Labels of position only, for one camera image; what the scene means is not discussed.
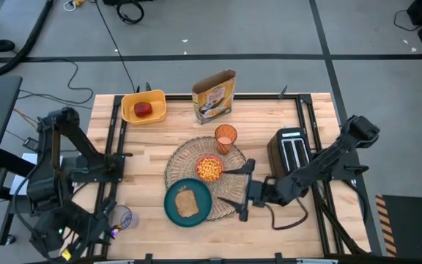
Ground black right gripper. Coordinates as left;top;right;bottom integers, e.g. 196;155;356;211
217;158;274;223

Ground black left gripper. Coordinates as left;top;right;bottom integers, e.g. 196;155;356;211
67;197;117;257

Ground clear glass tumbler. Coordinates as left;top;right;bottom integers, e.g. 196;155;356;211
108;205;139;232

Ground orange faceted plastic cup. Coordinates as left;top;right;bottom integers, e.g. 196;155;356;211
214;123;239;155

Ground brown toast slice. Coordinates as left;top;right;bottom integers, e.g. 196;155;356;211
174;188;200;219

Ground dark green plate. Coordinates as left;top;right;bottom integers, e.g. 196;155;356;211
163;177;213;228

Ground black toaster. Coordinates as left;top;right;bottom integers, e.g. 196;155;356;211
267;126;313;177

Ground yellow panda cereal box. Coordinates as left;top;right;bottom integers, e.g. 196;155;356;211
191;69;237;125

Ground golden cereal puffs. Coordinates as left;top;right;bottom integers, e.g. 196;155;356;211
197;156;223;182

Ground patterned ceramic bowl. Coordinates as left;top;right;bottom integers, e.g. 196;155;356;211
195;153;226;183

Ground round woven placemat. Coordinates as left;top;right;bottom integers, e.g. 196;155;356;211
163;136;252;222

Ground white board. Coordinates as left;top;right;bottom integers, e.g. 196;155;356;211
9;153;65;197

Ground black power brick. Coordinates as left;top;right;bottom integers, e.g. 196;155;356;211
23;136;42;152

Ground yellow plastic bin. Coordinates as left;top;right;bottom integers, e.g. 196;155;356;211
120;89;168;127

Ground black hazard-striped mat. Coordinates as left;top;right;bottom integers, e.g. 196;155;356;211
374;194;422;258

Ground yellow white power plug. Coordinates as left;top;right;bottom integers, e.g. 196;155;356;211
62;0;88;12

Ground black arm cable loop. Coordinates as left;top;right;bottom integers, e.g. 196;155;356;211
264;197;309;231

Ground black aluminium table frame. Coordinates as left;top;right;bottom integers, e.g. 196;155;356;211
64;93;371;264

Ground orange floor cable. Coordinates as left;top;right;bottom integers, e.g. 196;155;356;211
12;107;42;129

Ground looping black floor cable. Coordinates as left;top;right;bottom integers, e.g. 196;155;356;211
16;58;95;107

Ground long thin floor cable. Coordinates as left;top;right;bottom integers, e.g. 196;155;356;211
94;0;138;95

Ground coiled black cable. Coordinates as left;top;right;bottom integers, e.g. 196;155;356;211
115;0;145;26

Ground thick black hose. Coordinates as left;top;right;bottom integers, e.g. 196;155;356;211
0;0;55;78

